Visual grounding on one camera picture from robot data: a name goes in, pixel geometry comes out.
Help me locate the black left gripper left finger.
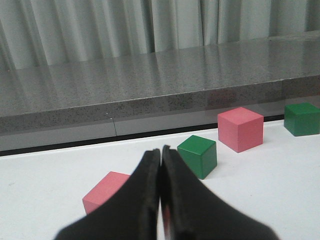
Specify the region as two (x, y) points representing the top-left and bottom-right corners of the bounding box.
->
(55, 149), (161, 240)

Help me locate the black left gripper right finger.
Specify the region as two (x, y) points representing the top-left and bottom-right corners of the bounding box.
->
(160, 145), (278, 240)

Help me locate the small pink cube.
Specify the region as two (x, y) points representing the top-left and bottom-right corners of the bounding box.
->
(82, 171), (130, 215)

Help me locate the left green cube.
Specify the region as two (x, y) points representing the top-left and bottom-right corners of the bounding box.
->
(177, 135), (218, 180)

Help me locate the green cube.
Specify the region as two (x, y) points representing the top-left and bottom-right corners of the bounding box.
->
(177, 135), (218, 180)
(283, 102), (320, 137)

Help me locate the large pink cube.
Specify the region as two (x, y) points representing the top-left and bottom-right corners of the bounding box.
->
(217, 107), (264, 153)

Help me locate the grey stone counter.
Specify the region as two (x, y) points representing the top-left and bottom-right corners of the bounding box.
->
(0, 30), (320, 154)

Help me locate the right green cube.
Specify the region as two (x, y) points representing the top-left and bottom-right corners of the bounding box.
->
(283, 102), (320, 137)

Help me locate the grey-green curtain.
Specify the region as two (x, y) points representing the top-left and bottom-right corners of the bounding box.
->
(0, 0), (320, 72)

